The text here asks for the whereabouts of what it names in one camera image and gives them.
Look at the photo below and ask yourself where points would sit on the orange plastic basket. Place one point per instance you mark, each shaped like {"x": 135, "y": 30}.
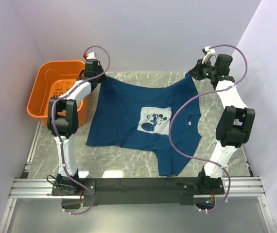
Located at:
{"x": 53, "y": 79}

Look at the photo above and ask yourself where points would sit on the aluminium frame rails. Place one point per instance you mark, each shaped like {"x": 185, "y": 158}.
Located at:
{"x": 31, "y": 208}

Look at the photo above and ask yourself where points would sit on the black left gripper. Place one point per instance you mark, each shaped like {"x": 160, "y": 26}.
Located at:
{"x": 100, "y": 67}

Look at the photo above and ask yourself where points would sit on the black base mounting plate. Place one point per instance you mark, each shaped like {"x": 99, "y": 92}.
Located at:
{"x": 109, "y": 191}

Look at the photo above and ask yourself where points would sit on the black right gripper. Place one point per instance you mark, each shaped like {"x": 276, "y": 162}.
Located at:
{"x": 196, "y": 72}

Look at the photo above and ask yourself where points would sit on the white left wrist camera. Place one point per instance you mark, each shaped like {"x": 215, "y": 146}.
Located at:
{"x": 91, "y": 55}

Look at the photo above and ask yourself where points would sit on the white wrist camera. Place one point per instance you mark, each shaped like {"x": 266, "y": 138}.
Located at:
{"x": 91, "y": 55}
{"x": 208, "y": 51}

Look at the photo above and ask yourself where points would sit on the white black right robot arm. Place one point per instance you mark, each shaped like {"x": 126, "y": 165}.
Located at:
{"x": 235, "y": 124}

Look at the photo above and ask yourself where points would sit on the blue Mickey Mouse t-shirt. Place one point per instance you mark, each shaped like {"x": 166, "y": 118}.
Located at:
{"x": 162, "y": 120}

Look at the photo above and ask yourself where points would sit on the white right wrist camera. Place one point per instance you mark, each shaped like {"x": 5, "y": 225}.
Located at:
{"x": 208, "y": 51}

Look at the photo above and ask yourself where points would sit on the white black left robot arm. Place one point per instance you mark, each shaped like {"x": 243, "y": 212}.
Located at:
{"x": 63, "y": 122}

